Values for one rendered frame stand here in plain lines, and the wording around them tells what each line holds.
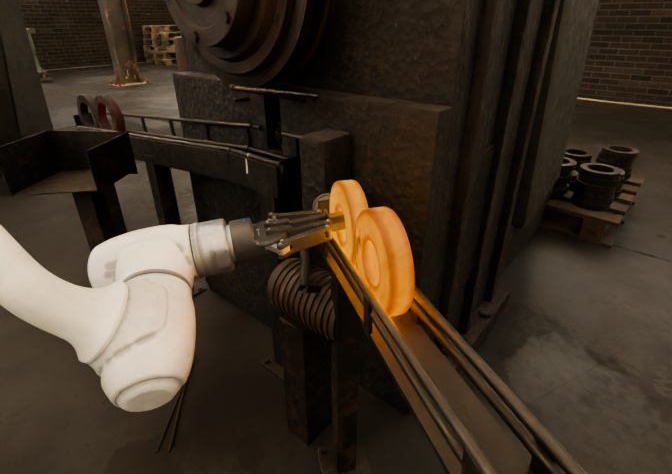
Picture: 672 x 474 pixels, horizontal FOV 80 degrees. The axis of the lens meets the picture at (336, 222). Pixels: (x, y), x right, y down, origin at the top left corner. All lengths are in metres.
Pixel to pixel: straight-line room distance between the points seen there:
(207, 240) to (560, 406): 1.16
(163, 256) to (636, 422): 1.35
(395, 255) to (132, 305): 0.32
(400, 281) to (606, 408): 1.11
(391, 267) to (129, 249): 0.38
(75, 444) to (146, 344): 0.91
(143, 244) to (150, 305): 0.13
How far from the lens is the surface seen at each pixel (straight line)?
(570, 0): 1.54
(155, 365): 0.53
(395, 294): 0.52
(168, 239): 0.66
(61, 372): 1.66
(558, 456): 0.40
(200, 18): 1.01
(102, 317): 0.55
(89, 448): 1.41
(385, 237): 0.51
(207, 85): 1.34
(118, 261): 0.66
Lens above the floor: 1.03
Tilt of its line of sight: 27 degrees down
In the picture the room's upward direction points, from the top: straight up
